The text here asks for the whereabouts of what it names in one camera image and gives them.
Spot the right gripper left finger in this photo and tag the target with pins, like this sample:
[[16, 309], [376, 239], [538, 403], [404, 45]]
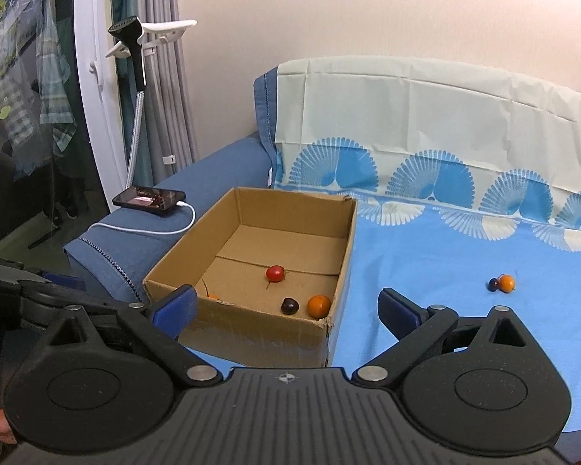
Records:
[[156, 328]]

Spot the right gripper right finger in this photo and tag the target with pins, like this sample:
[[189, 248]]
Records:
[[421, 333]]

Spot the dark purple small fruit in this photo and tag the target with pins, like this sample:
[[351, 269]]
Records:
[[493, 284]]

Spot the small orange tomato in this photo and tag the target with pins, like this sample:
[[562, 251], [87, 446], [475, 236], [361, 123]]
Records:
[[506, 283]]

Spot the small red tomato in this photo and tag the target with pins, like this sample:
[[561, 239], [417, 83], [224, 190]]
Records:
[[275, 274]]

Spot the person's left hand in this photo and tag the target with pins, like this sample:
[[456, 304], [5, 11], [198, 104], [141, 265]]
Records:
[[6, 433]]

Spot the orange fruit with stem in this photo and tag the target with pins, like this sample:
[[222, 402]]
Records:
[[208, 293]]

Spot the blue sofa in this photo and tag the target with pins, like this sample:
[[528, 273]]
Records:
[[116, 253]]

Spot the small orange fruit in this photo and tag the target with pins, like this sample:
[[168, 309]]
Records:
[[318, 306]]

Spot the cardboard box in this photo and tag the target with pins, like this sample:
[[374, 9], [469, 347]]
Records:
[[232, 245]]

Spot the black smartphone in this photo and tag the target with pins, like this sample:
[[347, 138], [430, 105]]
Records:
[[157, 201]]

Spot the dark cherry in box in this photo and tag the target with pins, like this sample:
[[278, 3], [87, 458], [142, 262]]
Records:
[[289, 306]]

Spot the blue patterned cloth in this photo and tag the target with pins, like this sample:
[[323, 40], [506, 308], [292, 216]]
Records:
[[461, 173]]

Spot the grey curtain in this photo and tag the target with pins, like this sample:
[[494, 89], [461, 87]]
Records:
[[167, 141]]

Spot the white hanger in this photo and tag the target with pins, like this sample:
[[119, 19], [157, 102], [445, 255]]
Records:
[[154, 35]]

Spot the white door frame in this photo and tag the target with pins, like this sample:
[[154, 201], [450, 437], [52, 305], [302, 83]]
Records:
[[100, 93]]

